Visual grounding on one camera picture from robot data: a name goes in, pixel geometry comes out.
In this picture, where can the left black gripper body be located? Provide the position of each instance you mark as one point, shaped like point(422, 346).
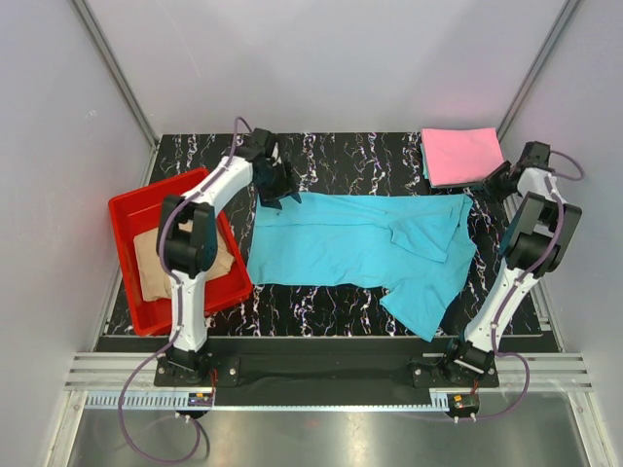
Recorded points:
point(274, 184)

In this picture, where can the aluminium rail frame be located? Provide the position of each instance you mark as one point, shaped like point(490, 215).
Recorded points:
point(363, 301)

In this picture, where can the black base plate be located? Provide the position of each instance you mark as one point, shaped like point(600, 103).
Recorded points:
point(327, 371)

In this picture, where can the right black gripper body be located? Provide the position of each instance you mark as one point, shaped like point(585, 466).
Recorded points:
point(510, 187)

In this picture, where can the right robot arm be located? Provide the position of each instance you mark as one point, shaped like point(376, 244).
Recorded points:
point(534, 244)

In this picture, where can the beige folded t shirt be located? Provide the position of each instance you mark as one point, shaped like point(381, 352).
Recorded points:
point(154, 282)

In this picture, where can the pink folded t shirt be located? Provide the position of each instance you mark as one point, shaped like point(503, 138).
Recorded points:
point(461, 156)

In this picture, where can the red plastic bin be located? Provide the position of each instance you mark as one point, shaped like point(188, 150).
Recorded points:
point(137, 212)

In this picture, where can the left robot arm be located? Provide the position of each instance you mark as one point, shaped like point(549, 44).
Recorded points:
point(187, 242)

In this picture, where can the teal folded t shirt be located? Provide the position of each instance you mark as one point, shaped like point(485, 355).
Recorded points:
point(425, 170)

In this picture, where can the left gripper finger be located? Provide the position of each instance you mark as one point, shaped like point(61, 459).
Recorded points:
point(294, 194)
point(273, 203)

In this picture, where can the turquoise t shirt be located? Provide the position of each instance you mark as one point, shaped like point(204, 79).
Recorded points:
point(417, 248)

